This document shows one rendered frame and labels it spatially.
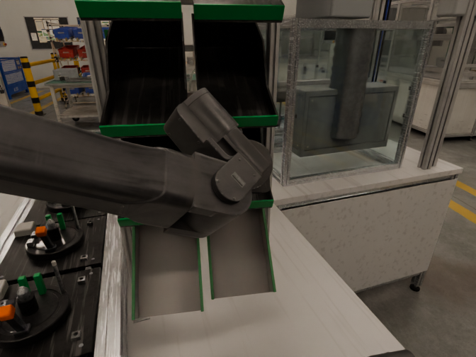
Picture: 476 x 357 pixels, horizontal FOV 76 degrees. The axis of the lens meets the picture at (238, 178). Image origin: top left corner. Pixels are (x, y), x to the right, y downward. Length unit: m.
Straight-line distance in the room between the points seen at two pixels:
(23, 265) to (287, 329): 0.67
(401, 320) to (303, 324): 1.38
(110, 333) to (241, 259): 0.30
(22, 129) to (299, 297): 0.76
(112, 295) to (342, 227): 1.13
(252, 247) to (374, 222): 1.10
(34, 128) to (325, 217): 1.35
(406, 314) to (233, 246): 1.65
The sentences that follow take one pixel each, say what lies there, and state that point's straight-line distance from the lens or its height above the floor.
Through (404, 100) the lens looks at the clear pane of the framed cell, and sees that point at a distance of 1.70.
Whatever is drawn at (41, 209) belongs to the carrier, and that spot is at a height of 0.97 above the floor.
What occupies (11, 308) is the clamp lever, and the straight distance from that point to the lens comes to 0.68.
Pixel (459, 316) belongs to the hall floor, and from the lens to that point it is 2.36.
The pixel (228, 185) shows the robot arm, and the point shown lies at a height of 1.36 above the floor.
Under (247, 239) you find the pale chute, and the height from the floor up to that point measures 1.07.
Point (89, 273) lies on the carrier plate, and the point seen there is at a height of 0.97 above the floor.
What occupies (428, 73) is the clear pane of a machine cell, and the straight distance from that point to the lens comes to 5.94.
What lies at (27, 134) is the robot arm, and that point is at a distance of 0.26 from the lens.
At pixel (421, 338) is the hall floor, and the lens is 2.13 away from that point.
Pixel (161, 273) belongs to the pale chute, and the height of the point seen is 1.05.
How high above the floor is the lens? 1.49
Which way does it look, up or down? 25 degrees down
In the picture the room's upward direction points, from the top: straight up
